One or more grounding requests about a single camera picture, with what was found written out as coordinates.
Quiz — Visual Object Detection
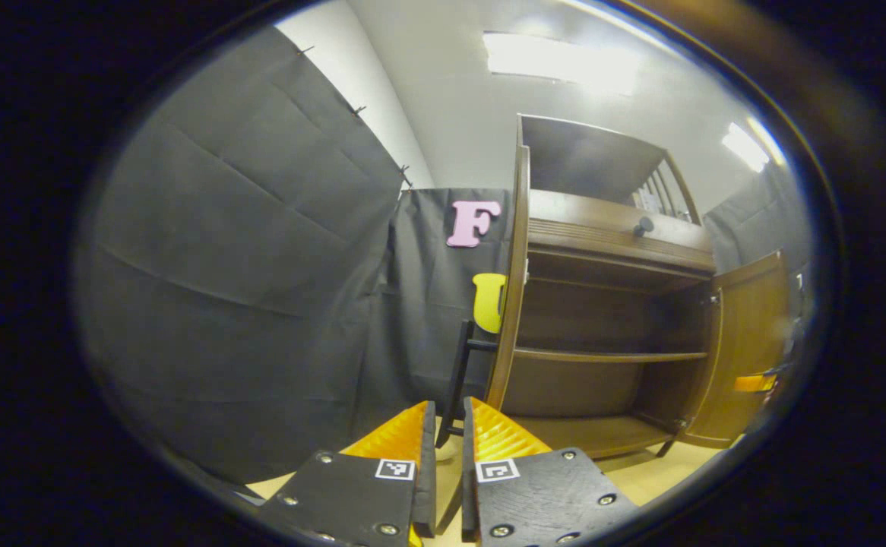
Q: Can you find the small ceiling light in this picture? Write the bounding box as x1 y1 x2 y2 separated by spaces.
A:
720 122 771 174

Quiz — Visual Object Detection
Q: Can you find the black door handle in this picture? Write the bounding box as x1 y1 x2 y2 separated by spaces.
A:
435 319 498 447

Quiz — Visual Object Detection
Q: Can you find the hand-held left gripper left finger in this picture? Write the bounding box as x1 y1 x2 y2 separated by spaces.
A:
257 400 438 547

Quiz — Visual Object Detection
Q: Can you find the wooden inner shelf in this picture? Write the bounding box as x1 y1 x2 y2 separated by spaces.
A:
515 347 708 364

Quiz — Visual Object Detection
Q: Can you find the black backdrop cloth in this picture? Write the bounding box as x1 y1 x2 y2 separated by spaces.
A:
74 27 812 485

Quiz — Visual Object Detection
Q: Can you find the wooden shoe cabinet door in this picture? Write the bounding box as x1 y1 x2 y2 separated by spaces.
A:
679 251 793 449
485 144 531 413

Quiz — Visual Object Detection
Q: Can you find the large rectangular ceiling light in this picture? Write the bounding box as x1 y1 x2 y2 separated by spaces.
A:
483 30 641 96

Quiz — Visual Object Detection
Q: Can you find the wooden double-door shoe cabinet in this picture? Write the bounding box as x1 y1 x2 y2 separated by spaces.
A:
515 114 719 460

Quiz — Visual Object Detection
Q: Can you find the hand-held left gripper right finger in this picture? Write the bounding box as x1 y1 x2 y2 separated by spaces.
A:
460 397 641 547

